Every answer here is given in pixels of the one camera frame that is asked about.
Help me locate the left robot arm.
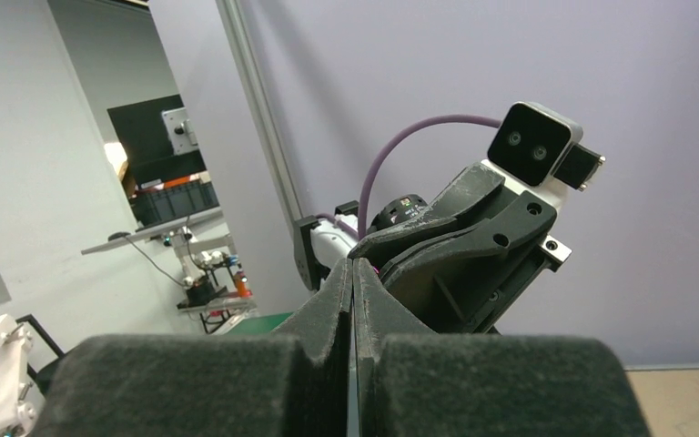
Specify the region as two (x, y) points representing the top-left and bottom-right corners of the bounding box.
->
(293, 161), (572, 333)

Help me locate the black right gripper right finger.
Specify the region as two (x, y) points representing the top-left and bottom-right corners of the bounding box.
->
(352, 259), (650, 436)

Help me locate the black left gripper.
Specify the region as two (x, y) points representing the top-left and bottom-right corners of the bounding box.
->
(348, 162), (572, 333)

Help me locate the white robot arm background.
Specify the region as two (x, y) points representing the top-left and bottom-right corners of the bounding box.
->
(0, 259), (353, 436)

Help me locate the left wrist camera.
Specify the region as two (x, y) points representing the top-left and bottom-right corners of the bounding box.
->
(481, 101), (606, 211)

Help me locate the grey desk with equipment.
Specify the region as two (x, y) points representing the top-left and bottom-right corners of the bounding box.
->
(81, 180), (256, 322)

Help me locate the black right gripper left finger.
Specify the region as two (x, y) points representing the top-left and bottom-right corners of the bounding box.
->
(34, 259), (353, 436)

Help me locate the green plastic bin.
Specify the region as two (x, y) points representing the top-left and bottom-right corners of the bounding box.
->
(227, 312), (292, 335)

